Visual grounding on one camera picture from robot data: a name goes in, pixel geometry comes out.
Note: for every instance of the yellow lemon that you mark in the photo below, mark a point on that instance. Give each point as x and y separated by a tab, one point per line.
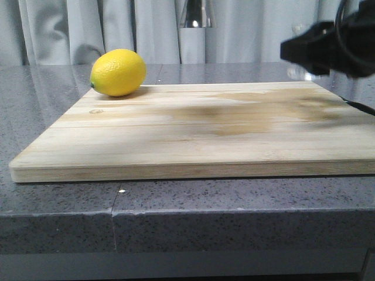
118	73

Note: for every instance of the steel double jigger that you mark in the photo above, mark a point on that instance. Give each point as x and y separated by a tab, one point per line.
197	14

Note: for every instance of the wooden cutting board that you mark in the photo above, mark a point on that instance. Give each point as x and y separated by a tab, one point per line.
191	131

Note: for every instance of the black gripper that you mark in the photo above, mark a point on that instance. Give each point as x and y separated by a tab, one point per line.
345	45

